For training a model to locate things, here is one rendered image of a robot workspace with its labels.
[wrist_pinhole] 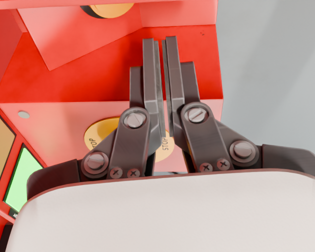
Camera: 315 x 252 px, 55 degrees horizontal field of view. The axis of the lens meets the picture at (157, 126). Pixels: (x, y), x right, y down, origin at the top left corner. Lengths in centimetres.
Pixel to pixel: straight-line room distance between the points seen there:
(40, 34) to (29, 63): 4
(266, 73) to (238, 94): 16
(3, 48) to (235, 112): 118
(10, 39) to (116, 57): 34
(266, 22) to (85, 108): 100
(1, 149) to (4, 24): 33
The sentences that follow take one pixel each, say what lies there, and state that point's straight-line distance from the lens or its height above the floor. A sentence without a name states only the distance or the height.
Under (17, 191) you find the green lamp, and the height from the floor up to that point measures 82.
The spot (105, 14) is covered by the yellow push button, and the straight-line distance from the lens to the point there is 22.
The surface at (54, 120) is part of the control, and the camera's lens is 24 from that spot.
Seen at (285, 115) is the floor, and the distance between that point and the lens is 160.
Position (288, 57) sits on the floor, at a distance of 131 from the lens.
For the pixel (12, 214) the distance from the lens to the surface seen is 26.
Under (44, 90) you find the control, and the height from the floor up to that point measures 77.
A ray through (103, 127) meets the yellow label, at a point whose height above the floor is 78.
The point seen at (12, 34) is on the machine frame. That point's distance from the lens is 56.
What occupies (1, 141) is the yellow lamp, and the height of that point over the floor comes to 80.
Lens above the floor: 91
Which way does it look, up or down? 35 degrees down
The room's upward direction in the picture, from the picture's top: 177 degrees counter-clockwise
